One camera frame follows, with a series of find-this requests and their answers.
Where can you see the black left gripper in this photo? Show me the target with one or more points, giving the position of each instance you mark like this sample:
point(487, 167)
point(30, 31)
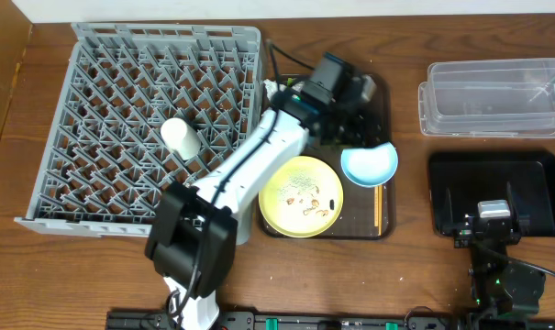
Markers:
point(355, 121)

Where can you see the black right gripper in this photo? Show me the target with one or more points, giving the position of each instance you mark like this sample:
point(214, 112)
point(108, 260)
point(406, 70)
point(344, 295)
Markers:
point(491, 227)

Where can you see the light blue bowl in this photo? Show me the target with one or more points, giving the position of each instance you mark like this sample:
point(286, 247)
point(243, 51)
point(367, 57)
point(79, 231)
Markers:
point(370, 167)

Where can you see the white plastic cup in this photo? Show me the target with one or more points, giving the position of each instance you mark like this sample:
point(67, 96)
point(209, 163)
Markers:
point(180, 138)

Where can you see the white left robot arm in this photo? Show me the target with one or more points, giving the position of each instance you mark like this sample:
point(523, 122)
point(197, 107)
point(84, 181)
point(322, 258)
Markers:
point(196, 229)

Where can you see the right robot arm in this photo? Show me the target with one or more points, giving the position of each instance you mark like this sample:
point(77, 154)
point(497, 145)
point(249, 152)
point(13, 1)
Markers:
point(506, 290)

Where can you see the black plastic bin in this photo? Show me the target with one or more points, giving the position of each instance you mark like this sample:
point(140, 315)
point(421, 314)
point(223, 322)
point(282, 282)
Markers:
point(474, 176)

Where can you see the dark brown serving tray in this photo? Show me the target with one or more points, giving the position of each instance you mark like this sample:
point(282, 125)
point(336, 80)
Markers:
point(356, 216)

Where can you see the yellow plate with crumbs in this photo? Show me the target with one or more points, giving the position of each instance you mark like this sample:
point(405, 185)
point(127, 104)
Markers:
point(303, 198)

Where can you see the crumpled white napkin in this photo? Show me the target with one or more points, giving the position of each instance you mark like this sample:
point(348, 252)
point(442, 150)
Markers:
point(272, 87)

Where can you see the clear plastic bin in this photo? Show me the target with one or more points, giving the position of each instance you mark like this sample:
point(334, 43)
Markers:
point(512, 98)

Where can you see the grey plastic dish rack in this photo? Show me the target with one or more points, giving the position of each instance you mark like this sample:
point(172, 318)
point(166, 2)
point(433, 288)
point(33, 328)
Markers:
point(105, 164)

